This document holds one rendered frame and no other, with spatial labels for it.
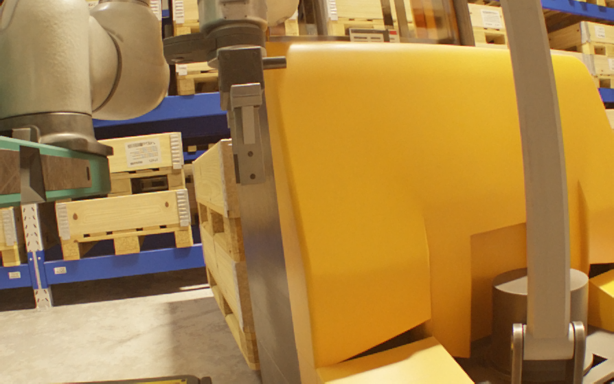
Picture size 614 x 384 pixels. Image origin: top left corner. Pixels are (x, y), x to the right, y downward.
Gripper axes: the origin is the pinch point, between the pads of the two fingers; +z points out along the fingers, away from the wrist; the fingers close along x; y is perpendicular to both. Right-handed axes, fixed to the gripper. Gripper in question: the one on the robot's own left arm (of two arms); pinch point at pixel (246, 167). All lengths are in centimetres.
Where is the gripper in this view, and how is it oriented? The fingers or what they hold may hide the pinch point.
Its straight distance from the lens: 54.4
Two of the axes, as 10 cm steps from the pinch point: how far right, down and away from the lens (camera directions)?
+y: 9.8, -1.1, 1.7
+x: -1.7, -0.1, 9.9
